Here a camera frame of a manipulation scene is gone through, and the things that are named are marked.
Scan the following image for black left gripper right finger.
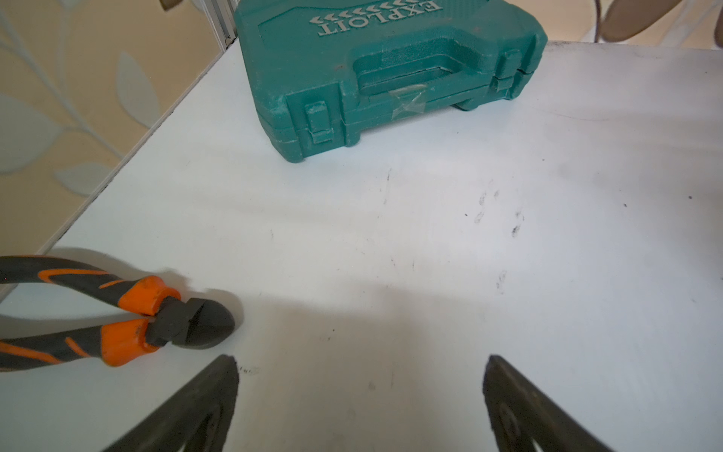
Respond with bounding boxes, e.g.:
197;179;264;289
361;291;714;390
482;355;610;451

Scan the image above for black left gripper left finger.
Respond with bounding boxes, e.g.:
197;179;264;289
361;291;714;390
107;355;239;451

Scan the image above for orange black side cutters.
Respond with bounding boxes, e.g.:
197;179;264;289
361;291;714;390
1;255;236;372

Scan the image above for green plastic tool case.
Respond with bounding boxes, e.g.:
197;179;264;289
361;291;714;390
233;0;548;163

